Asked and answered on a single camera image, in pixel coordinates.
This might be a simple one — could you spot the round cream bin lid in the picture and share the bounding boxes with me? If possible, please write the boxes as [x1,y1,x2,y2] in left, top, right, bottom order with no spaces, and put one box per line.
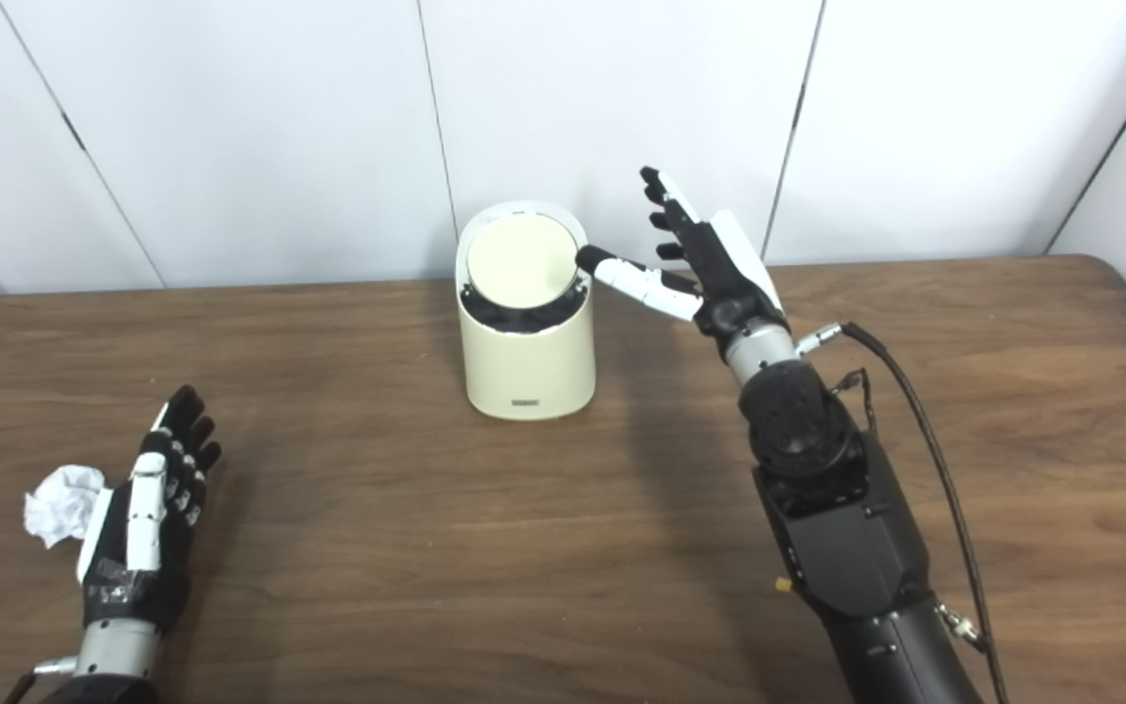
[466,213,581,306]

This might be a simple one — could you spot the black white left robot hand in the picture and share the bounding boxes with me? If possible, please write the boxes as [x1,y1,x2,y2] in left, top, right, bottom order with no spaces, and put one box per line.
[77,384,223,635]

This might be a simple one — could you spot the cream-colored desktop trash bin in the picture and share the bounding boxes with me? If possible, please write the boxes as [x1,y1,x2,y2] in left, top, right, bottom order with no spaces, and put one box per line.
[455,200,596,421]

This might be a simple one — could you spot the black bin liner bag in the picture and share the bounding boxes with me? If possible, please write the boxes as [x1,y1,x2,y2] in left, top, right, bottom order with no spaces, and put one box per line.
[460,279,591,333]

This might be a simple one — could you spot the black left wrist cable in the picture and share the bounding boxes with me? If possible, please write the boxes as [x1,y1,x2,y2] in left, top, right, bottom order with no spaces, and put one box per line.
[4,657,77,704]

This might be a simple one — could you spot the white paper ball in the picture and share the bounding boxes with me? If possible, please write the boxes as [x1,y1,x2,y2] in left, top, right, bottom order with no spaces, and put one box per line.
[23,465,109,549]

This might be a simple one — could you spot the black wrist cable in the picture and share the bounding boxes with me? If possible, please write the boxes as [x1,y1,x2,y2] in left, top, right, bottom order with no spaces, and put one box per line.
[796,321,1009,704]
[4,657,77,704]

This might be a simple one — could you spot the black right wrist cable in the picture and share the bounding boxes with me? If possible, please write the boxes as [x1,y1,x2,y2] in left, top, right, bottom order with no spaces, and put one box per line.
[796,321,1009,704]

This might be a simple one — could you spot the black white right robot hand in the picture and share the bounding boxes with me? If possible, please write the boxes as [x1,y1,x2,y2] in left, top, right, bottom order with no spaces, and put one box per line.
[576,166,789,338]

